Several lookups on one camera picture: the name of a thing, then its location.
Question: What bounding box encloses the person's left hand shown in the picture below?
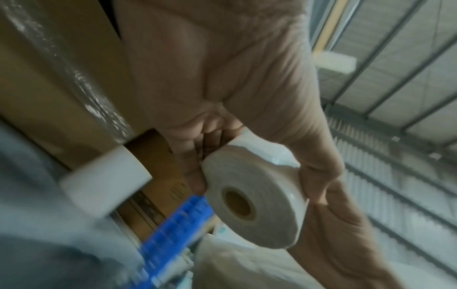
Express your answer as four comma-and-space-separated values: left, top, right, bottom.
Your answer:
114, 0, 345, 206

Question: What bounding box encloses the person's right hand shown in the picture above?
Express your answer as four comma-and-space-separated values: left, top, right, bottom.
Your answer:
285, 180, 401, 289

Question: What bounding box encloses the white thermal paper roll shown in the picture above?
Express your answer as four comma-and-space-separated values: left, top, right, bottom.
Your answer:
200, 128, 309, 249

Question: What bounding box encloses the stack of white paper rolls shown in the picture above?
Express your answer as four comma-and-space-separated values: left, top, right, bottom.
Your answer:
59, 145, 154, 218

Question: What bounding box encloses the dark brown printed cardboard box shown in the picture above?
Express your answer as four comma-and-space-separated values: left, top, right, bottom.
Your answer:
117, 129, 222, 246

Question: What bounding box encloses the blue perforated rack post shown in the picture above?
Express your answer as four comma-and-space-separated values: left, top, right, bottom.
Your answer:
137, 194, 215, 289

